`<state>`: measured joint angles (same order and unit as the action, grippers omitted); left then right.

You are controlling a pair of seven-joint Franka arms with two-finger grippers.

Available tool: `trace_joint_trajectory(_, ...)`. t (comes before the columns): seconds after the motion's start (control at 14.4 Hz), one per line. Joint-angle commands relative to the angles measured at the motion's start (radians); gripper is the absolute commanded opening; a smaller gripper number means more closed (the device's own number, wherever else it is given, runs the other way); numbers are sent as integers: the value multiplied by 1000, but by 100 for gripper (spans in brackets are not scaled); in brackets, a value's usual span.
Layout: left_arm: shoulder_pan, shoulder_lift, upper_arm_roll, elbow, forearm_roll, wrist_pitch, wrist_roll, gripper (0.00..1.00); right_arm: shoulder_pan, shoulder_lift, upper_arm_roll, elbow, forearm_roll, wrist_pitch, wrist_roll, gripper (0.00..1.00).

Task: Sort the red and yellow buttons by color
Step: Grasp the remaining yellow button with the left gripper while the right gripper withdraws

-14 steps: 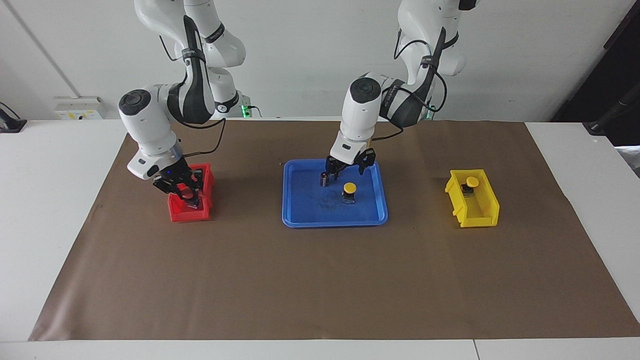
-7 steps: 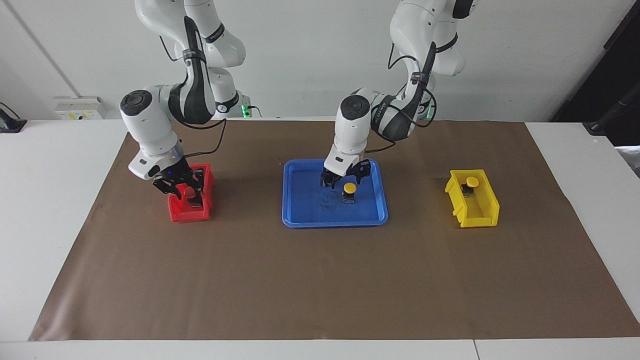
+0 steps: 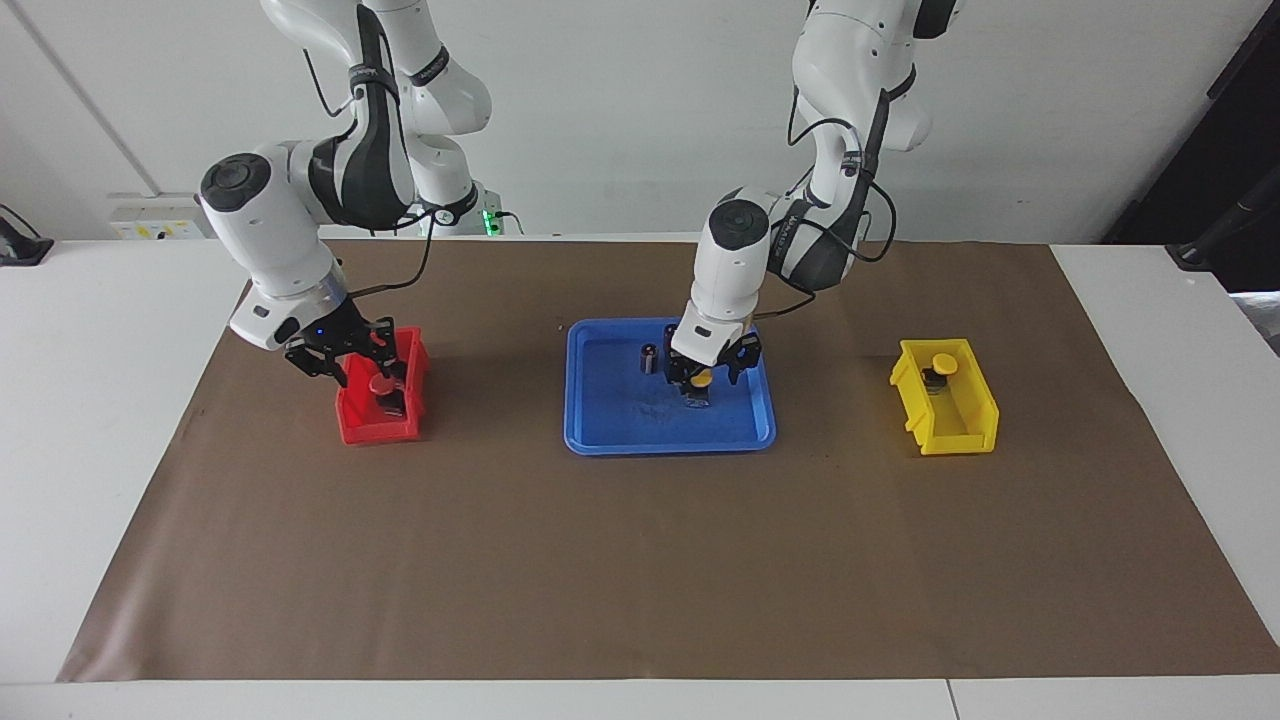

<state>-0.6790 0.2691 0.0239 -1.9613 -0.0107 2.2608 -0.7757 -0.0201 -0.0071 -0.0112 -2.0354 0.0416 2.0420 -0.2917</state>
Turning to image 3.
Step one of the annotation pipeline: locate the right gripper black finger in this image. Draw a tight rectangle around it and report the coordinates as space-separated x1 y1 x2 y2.
284 340 353 389
345 316 403 383

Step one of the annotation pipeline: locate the blue plastic tray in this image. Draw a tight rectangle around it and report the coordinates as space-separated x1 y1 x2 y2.
563 317 778 457

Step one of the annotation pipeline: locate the red plastic bin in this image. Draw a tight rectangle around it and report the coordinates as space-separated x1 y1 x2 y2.
335 326 432 446

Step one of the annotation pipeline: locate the brown paper table mat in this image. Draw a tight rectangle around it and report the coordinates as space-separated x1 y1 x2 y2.
58 238 1280 683

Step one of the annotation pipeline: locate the yellow plastic bin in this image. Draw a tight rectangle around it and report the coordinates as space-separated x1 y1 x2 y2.
889 338 1000 457

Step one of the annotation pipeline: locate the black device on table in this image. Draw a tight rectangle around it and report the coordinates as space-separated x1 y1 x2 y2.
0 205 53 267

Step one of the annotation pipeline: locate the black stand with tube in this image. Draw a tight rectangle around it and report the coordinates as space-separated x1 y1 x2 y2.
1165 170 1280 271

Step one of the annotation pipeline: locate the grey shiny sheet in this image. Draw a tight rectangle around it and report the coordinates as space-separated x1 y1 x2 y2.
1230 290 1280 356

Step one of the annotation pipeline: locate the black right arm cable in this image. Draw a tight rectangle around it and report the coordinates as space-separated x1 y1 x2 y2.
303 45 437 298

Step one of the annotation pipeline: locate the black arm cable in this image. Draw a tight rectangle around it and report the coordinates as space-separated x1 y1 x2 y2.
303 45 437 298
755 90 899 321

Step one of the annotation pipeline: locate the white wall socket box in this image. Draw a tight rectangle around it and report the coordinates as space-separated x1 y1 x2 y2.
108 193 214 241

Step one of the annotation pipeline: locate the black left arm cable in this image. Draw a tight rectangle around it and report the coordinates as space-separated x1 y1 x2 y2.
755 90 899 321

